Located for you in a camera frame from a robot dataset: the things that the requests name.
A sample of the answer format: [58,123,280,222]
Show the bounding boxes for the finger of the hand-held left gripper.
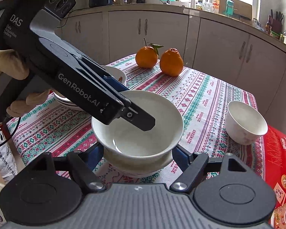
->
[119,100,156,132]
[96,70,125,93]

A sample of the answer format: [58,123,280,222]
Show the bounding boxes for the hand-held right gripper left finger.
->
[37,143,106,193]

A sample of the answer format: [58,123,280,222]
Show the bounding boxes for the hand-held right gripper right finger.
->
[169,145,247,193]

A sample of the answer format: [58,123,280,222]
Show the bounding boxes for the white plate with fruit print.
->
[58,101,89,112]
[54,97,82,108]
[53,65,127,100]

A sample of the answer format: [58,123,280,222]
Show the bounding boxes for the large white bowl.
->
[91,90,184,167]

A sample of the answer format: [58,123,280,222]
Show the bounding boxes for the person's left hand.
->
[0,49,51,118]

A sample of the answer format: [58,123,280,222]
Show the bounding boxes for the orange with green leaf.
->
[135,38,164,69]

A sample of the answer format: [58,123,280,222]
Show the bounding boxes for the bumpy orange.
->
[159,48,184,77]

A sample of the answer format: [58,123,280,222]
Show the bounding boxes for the patterned tablecloth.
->
[7,53,266,189]

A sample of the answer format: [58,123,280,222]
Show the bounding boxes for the white bowl with pink flowers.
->
[226,101,269,146]

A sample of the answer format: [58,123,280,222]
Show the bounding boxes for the white printed bag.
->
[0,120,18,180]

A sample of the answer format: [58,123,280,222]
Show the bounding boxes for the red printed box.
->
[263,124,286,229]

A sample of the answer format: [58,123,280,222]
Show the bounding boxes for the white kitchen cabinets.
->
[54,3,286,134]

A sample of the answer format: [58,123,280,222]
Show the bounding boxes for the green plastic bottle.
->
[226,0,234,17]

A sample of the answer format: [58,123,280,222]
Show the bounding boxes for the wooden cutting board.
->
[219,0,253,21]

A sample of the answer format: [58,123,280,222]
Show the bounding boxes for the dark sauce bottle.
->
[265,15,273,35]

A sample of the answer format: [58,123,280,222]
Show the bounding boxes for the knife block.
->
[270,9,285,35]

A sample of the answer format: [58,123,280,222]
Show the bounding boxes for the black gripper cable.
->
[0,116,21,151]

